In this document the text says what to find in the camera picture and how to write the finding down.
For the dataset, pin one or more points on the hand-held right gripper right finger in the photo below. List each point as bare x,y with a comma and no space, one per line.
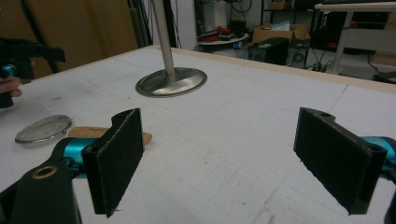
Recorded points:
339,161

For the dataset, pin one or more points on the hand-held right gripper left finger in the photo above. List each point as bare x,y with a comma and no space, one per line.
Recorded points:
115,168

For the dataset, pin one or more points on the large brown cardboard box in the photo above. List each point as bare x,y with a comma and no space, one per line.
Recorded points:
87,28

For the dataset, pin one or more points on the flat black device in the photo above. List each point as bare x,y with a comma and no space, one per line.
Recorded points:
386,77

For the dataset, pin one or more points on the black computer case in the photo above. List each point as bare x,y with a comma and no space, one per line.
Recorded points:
271,49

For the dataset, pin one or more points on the open cardboard box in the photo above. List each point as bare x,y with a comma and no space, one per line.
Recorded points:
280,31

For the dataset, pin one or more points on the round white table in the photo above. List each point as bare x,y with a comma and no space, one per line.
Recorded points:
222,41

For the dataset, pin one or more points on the white metal frame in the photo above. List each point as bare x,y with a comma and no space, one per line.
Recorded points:
358,7

